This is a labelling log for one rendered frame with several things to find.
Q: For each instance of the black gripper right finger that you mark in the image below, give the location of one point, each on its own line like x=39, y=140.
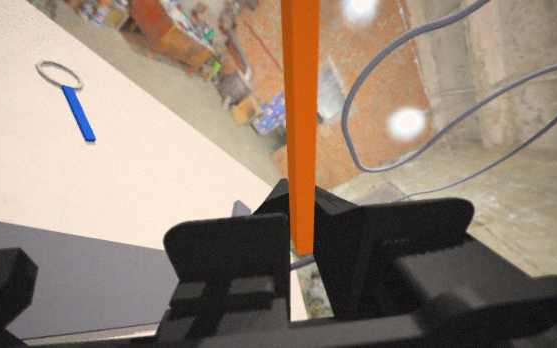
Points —
x=344, y=233

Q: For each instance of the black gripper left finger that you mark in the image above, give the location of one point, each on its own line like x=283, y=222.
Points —
x=264, y=237

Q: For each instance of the blue handle with grey loop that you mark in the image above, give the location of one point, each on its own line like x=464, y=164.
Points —
x=72, y=100

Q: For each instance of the orange handle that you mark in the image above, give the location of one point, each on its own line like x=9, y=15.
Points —
x=300, y=38

